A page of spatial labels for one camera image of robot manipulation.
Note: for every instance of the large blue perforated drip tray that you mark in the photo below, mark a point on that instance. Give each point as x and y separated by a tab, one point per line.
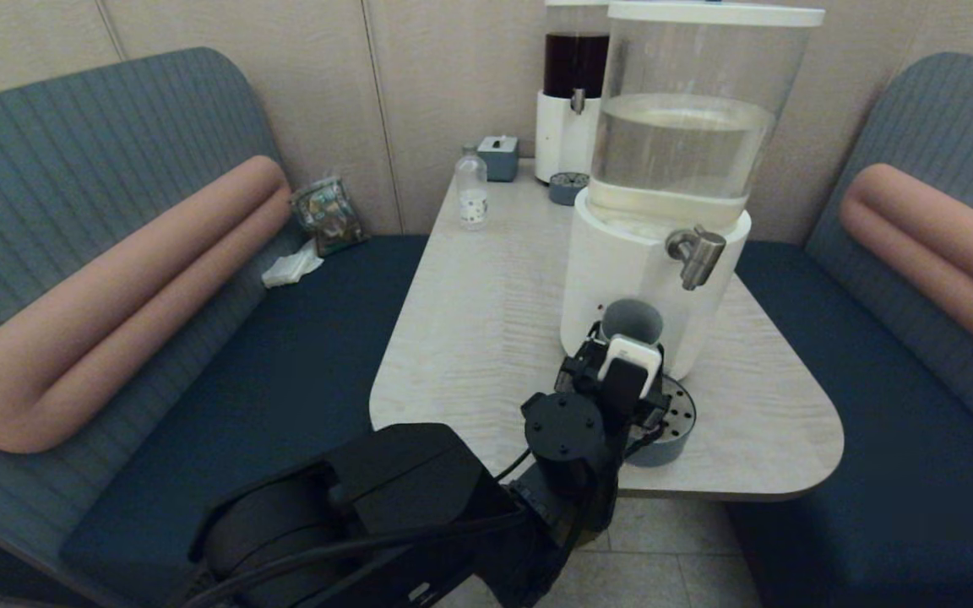
676	422

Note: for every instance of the white clear water dispenser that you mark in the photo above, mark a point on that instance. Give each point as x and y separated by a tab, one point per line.
622	270

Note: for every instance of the small blue drip tray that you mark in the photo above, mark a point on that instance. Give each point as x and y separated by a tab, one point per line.
568	190

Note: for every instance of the grey-blue tissue box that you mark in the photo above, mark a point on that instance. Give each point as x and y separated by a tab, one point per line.
499	159

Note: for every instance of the white folded napkin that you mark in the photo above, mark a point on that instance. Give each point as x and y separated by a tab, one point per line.
290	268

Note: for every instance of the white dark drink dispenser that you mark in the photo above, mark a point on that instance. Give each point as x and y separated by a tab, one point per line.
562	135

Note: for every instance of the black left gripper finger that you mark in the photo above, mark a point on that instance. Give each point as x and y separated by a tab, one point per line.
595	331

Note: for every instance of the blue upholstered bench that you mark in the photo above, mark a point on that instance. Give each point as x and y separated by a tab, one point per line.
875	422
284	363

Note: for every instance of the pink bolster cushion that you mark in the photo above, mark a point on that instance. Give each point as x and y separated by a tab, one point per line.
943	246
115	306

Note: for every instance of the green snack bag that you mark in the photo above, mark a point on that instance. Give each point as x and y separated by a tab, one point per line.
330	216

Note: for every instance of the grey plastic cup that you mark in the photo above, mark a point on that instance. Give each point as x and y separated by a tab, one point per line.
632	321

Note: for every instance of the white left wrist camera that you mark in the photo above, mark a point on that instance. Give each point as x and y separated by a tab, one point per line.
634	363

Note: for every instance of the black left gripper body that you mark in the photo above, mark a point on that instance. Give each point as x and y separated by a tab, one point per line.
613	397

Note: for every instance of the clear plastic bottle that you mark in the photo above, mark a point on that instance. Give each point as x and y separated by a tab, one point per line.
471	199

